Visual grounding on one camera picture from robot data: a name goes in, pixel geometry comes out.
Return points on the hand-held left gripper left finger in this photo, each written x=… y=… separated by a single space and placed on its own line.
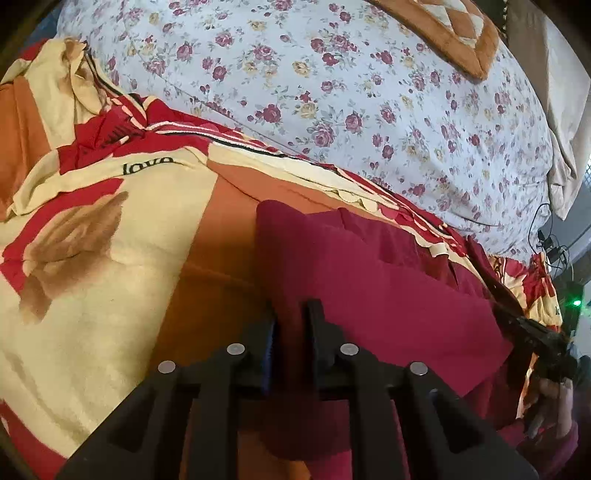
x=271 y=344

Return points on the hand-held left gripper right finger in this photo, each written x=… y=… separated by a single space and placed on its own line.
x=313 y=339

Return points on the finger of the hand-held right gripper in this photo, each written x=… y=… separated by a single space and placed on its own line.
x=521 y=321

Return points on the maroon cloth garment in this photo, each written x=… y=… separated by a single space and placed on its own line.
x=392 y=295

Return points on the person's right hand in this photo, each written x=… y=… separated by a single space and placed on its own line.
x=551 y=406

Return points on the red cream orange printed blanket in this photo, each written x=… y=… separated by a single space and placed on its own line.
x=115 y=277

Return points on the beige curtain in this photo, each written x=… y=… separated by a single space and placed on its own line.
x=549 y=83

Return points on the white floral bed sheet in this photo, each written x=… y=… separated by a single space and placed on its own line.
x=346 y=101

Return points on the orange checkered cushion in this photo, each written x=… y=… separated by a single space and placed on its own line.
x=443 y=32

